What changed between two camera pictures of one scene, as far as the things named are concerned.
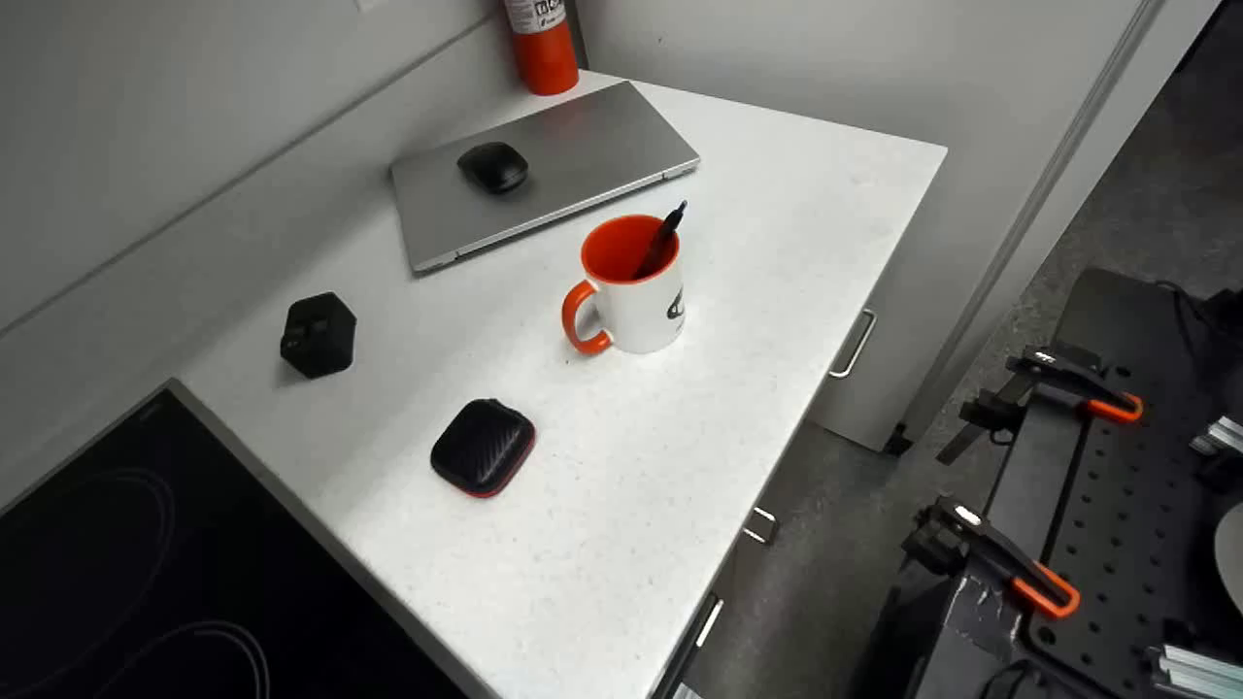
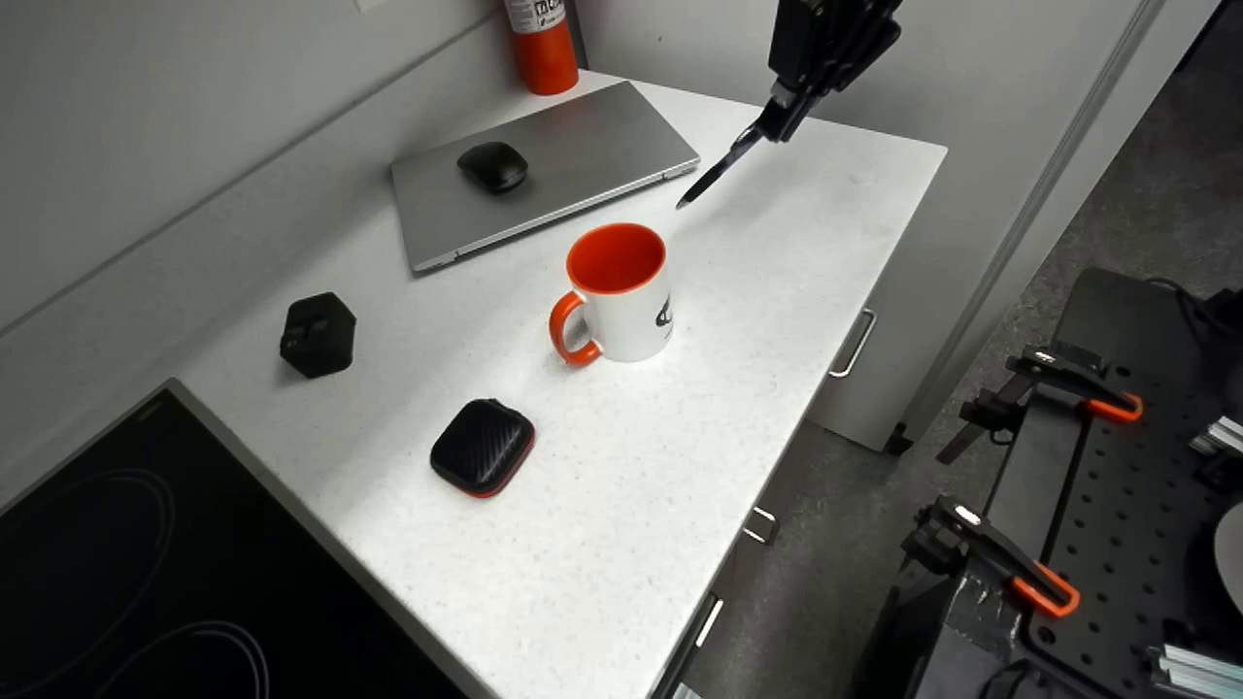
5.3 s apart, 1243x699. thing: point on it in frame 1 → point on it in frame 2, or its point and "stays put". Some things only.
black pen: (661, 243) → (733, 149)
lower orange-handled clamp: (950, 538) stays put
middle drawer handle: (760, 527) stays put
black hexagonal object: (321, 334) stays put
